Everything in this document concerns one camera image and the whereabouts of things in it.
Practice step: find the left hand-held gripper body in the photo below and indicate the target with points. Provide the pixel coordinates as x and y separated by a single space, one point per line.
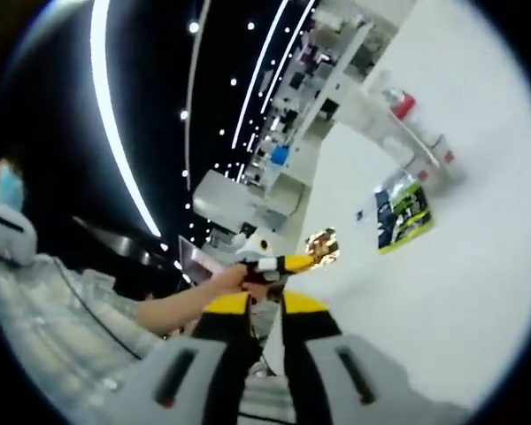
260 245

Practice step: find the large white skincare tube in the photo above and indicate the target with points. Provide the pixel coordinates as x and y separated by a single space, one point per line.
380 124

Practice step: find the green black skincare packet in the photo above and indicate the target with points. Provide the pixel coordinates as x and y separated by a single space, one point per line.
407 217

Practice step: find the gold skincare packet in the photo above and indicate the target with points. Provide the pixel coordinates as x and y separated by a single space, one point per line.
325 243

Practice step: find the white chest device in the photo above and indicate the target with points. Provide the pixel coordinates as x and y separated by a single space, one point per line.
9 234

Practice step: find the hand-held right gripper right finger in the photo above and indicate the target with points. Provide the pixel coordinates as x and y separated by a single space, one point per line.
314 354

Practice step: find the computer monitor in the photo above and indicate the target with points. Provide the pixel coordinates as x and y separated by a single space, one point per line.
199 259

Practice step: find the curved ceiling light strip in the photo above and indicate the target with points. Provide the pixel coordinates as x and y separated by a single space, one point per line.
115 115

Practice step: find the blue bin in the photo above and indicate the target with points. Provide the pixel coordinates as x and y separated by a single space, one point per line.
280 156

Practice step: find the person's left hand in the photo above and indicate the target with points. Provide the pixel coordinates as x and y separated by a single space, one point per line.
235 280

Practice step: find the blue face mask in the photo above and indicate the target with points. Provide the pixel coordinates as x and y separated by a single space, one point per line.
10 186

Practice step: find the red label skincare tube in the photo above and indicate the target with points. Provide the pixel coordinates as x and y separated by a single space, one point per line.
425 174

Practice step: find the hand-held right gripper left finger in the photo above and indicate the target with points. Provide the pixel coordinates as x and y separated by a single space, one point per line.
217 354

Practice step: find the person in plaid shirt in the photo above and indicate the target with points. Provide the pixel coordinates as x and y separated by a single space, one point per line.
48 327

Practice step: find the white blue skincare packet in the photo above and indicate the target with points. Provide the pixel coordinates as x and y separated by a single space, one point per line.
361 215

